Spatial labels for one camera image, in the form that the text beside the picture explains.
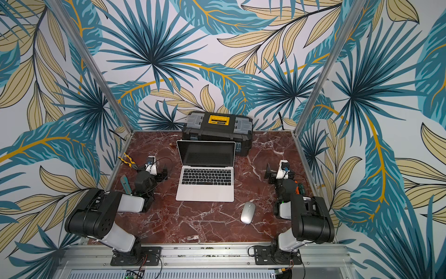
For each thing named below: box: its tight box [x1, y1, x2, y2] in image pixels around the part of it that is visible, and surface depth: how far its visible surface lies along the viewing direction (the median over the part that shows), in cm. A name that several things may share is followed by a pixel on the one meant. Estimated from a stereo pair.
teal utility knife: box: [120, 174, 133, 195], surface depth 96 cm
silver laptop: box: [175, 140, 236, 202], surface depth 99 cm
